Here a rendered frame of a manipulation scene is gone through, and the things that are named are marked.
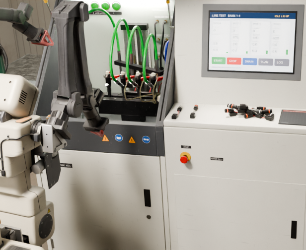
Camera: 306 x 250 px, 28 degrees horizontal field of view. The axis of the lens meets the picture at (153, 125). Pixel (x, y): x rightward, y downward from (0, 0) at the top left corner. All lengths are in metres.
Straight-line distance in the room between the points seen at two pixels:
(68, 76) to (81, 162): 0.81
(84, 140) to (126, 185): 0.31
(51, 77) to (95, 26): 0.38
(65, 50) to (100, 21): 1.02
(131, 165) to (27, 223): 0.68
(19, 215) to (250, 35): 1.33
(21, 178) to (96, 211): 0.80
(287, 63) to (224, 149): 0.49
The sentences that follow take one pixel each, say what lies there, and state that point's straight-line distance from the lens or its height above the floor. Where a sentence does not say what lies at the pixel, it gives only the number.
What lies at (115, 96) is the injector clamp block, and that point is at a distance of 3.20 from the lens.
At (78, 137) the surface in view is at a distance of 3.06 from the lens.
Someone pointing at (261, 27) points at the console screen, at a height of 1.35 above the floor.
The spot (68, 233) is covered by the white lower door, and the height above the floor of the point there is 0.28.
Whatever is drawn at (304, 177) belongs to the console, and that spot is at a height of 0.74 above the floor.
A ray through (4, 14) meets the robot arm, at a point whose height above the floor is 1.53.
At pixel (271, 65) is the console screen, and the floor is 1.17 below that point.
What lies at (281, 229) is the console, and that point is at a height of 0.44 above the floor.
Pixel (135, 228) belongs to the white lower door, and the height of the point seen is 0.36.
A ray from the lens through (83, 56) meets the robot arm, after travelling 2.49.
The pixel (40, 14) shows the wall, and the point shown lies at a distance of 5.89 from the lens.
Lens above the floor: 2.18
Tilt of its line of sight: 25 degrees down
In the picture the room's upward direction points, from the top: 4 degrees counter-clockwise
